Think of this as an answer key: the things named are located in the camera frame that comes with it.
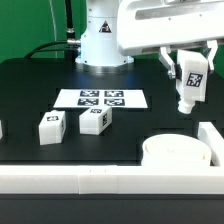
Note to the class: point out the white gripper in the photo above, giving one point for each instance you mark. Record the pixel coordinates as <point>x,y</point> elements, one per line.
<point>146,25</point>

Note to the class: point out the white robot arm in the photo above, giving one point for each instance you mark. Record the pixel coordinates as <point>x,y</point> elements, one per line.
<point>99,48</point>

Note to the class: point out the white right fence bar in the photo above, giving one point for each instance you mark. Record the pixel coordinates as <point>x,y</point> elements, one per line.
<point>208,134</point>

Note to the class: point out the white fence bar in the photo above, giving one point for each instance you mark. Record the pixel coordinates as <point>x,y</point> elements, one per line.
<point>208,134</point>
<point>27,179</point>

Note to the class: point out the white marker sheet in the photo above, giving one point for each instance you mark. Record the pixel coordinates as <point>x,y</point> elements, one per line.
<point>84,98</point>

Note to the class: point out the white object at left edge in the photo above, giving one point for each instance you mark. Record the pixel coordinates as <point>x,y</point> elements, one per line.
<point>1,132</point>

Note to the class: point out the white front fence bar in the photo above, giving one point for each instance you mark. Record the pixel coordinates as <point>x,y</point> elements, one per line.
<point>27,179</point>

